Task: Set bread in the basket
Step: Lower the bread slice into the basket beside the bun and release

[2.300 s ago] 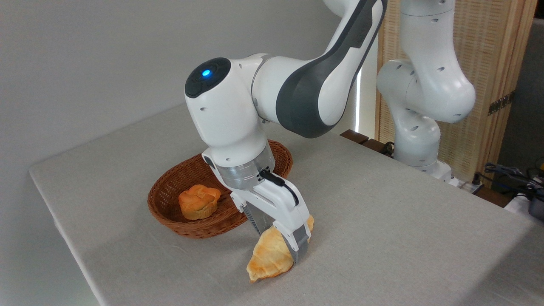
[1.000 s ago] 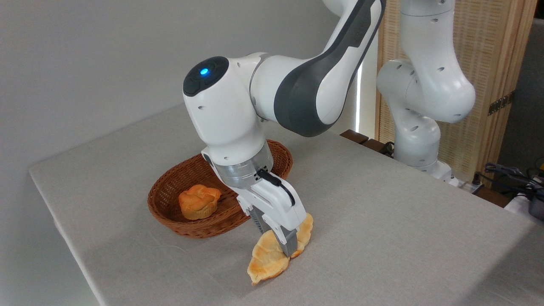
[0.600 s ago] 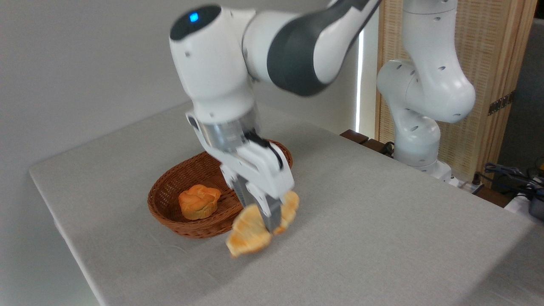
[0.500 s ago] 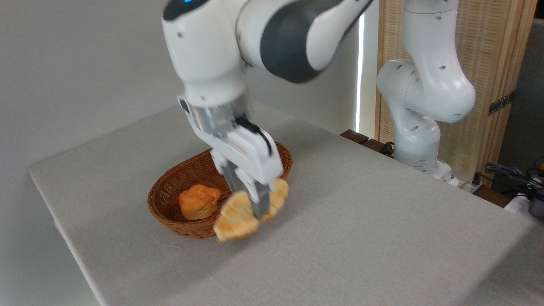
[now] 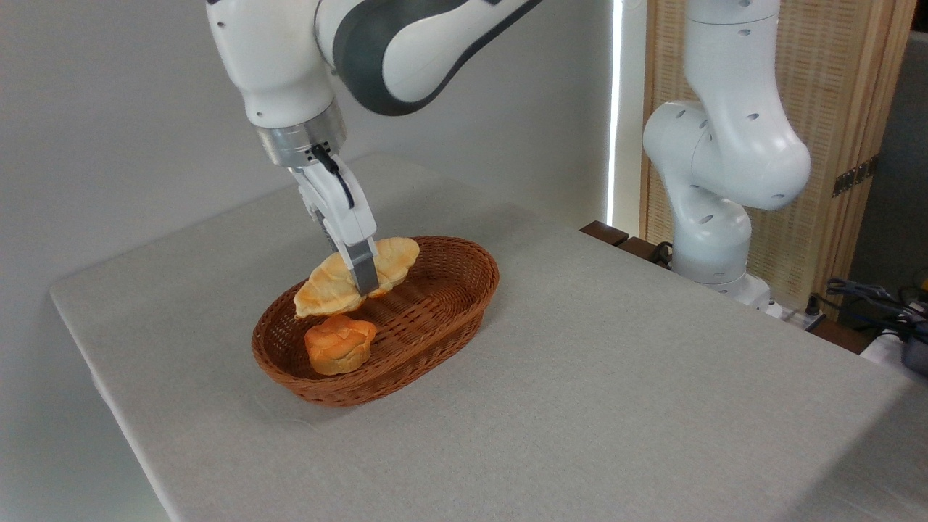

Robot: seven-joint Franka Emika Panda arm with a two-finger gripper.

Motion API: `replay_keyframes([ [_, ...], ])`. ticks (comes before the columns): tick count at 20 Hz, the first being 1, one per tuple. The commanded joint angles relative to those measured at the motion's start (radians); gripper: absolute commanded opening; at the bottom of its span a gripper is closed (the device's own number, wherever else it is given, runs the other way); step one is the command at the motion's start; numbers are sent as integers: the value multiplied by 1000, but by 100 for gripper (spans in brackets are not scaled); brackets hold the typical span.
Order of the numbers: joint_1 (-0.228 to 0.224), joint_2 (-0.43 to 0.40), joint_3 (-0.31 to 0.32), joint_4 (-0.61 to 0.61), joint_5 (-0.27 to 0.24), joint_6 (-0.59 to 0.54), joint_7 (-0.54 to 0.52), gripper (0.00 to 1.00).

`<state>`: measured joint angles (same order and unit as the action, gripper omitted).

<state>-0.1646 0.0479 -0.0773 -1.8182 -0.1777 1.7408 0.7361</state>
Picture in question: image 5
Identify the blue and black cable bundle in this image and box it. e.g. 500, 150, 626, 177
825, 277, 928, 343

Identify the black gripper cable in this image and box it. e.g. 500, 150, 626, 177
310, 144, 356, 210

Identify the long bread loaf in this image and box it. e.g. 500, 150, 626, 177
294, 237, 421, 319

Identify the brown wicker basket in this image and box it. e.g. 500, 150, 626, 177
252, 236, 500, 407

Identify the grey round container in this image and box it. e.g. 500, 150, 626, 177
901, 336, 928, 377

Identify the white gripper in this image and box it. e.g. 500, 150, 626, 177
290, 154, 381, 297

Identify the black screen hinge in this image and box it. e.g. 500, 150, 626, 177
832, 154, 879, 198

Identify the grey tablecloth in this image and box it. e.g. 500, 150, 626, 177
49, 152, 928, 522

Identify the round golden bread roll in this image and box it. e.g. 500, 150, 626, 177
304, 314, 378, 376

